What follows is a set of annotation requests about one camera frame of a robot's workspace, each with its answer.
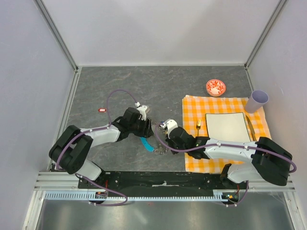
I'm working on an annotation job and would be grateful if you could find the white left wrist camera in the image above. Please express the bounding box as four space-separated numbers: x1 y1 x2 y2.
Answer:
135 102 150 121

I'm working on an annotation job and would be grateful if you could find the white square plate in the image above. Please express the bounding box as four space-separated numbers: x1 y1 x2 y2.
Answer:
205 112 251 142

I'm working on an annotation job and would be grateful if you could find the gold knife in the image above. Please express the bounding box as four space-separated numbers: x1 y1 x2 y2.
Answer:
246 115 257 141

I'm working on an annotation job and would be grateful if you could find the lilac plastic cup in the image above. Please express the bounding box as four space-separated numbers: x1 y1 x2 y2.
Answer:
245 90 269 114

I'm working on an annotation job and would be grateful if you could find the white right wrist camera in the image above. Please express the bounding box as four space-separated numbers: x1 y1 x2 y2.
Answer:
159 119 178 137

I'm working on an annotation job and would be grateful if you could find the gold fork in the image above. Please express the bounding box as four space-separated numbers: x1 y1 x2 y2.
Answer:
196 119 202 137

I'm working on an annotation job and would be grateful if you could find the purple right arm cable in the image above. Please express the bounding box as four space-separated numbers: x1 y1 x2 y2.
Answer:
154 124 297 207

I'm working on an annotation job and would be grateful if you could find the light blue cable duct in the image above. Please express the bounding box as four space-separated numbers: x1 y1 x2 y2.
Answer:
44 191 228 202

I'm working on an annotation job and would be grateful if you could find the blue plastic keyring handle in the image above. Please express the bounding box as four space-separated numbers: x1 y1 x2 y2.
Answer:
140 138 155 152

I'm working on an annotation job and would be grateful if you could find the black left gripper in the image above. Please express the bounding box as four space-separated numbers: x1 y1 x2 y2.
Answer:
129 116 154 138

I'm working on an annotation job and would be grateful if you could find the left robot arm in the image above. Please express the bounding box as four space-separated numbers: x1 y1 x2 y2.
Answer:
49 105 154 188

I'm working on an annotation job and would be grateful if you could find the red patterned bowl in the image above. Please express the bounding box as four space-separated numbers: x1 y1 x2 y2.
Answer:
206 79 226 97

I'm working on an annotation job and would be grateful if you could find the orange checkered cloth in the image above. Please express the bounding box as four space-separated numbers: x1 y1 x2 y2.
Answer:
182 95 271 174

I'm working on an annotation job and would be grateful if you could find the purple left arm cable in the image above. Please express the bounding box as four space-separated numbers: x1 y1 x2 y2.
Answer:
55 89 142 207

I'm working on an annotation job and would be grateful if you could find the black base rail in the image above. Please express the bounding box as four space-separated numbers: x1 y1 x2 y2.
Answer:
78 170 250 198

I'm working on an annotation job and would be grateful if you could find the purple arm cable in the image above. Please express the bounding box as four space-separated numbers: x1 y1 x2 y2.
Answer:
154 124 297 207
55 89 142 207

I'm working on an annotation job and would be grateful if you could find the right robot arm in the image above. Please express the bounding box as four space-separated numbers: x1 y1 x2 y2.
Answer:
166 127 295 189

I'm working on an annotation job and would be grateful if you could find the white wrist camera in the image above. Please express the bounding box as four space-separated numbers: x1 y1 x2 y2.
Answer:
135 102 150 121
159 119 178 137

